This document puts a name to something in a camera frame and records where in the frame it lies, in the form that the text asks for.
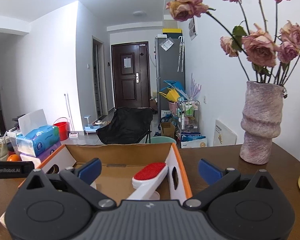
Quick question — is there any wall poster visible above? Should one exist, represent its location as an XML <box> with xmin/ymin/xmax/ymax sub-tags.
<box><xmin>189</xmin><ymin>17</ymin><xmax>198</xmax><ymax>41</ymax></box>

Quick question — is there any green plastic bin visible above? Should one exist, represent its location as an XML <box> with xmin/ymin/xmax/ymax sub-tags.
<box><xmin>150</xmin><ymin>136</ymin><xmax>177</xmax><ymax>144</ymax></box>

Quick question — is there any white leaning board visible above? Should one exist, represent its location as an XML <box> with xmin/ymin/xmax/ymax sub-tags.
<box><xmin>213</xmin><ymin>119</ymin><xmax>237</xmax><ymax>147</ymax></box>

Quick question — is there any blue white carton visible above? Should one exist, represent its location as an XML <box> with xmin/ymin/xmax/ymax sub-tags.
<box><xmin>161</xmin><ymin>110</ymin><xmax>173</xmax><ymax>123</ymax></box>

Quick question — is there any black folding chair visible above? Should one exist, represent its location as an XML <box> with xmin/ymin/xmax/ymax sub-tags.
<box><xmin>97</xmin><ymin>107</ymin><xmax>153</xmax><ymax>145</ymax></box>

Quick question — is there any dried pink rose bouquet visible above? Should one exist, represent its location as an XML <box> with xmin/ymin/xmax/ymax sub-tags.
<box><xmin>166</xmin><ymin>0</ymin><xmax>300</xmax><ymax>84</ymax></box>

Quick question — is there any white mop stick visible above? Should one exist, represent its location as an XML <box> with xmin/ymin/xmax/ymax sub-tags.
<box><xmin>64</xmin><ymin>94</ymin><xmax>78</xmax><ymax>137</ymax></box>

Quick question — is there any clear plastic food container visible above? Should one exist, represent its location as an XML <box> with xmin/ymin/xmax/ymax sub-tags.
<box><xmin>6</xmin><ymin>130</ymin><xmax>22</xmax><ymax>153</ymax></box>

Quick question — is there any purple dried grass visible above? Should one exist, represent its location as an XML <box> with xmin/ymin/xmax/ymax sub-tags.
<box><xmin>190</xmin><ymin>72</ymin><xmax>202</xmax><ymax>100</ymax></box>

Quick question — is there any metal storage cart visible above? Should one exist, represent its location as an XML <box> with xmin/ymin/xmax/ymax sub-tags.
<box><xmin>180</xmin><ymin>100</ymin><xmax>200</xmax><ymax>143</ymax></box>

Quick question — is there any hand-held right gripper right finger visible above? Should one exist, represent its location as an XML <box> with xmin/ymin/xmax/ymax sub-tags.
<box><xmin>182</xmin><ymin>159</ymin><xmax>282</xmax><ymax>210</ymax></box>

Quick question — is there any purple white tissue pack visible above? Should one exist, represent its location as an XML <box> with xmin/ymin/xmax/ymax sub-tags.
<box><xmin>19</xmin><ymin>142</ymin><xmax>62</xmax><ymax>164</ymax></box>

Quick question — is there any blue folding frame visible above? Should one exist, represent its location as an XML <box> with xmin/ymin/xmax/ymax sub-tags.
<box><xmin>164</xmin><ymin>80</ymin><xmax>185</xmax><ymax>92</ymax></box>

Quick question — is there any pink bucket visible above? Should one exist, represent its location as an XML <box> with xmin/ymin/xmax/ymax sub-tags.
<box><xmin>168</xmin><ymin>101</ymin><xmax>181</xmax><ymax>113</ymax></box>

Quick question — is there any dark brown entrance door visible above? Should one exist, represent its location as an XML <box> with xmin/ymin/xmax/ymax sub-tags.
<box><xmin>111</xmin><ymin>42</ymin><xmax>150</xmax><ymax>109</ymax></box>

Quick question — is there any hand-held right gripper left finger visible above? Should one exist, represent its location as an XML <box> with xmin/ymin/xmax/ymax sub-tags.
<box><xmin>19</xmin><ymin>158</ymin><xmax>117</xmax><ymax>210</ymax></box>

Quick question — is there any grey door frame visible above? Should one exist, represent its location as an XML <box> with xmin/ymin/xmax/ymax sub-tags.
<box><xmin>92</xmin><ymin>35</ymin><xmax>108</xmax><ymax>117</ymax></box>

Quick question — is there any paper sheet in plastic sleeve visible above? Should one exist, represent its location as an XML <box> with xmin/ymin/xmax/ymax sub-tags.
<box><xmin>160</xmin><ymin>39</ymin><xmax>174</xmax><ymax>51</ymax></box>

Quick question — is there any white folded umbrella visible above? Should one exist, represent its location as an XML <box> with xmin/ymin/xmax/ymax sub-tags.
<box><xmin>177</xmin><ymin>36</ymin><xmax>185</xmax><ymax>72</ymax></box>

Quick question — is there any blue pet feeder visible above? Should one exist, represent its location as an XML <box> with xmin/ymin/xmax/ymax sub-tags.
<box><xmin>84</xmin><ymin>115</ymin><xmax>102</xmax><ymax>133</ymax></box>

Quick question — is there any red cardboard box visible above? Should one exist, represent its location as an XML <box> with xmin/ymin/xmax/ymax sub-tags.
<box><xmin>17</xmin><ymin>142</ymin><xmax>192</xmax><ymax>203</ymax></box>

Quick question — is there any blue white bag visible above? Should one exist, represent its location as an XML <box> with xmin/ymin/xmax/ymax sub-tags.
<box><xmin>181</xmin><ymin>132</ymin><xmax>207</xmax><ymax>148</ymax></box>

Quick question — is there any small brown cardboard box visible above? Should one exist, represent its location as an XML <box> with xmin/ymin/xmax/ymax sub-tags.
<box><xmin>160</xmin><ymin>122</ymin><xmax>176</xmax><ymax>138</ymax></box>

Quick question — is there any yellow watering can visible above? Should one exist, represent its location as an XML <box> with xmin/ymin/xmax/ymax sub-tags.
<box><xmin>159</xmin><ymin>87</ymin><xmax>180</xmax><ymax>102</ymax></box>

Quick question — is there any blue tissue pack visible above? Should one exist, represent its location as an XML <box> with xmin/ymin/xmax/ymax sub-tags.
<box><xmin>16</xmin><ymin>109</ymin><xmax>60</xmax><ymax>157</ymax></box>

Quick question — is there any red bucket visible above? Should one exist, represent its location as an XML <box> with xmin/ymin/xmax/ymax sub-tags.
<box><xmin>52</xmin><ymin>122</ymin><xmax>68</xmax><ymax>141</ymax></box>

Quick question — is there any white red lint brush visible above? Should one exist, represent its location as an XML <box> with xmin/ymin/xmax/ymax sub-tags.
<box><xmin>126</xmin><ymin>162</ymin><xmax>169</xmax><ymax>201</ymax></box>

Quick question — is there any pink stone vase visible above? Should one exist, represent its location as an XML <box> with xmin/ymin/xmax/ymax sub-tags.
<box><xmin>239</xmin><ymin>81</ymin><xmax>284</xmax><ymax>165</ymax></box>

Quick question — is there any grey refrigerator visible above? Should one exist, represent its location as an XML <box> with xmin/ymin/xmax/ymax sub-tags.
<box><xmin>154</xmin><ymin>35</ymin><xmax>186</xmax><ymax>120</ymax></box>

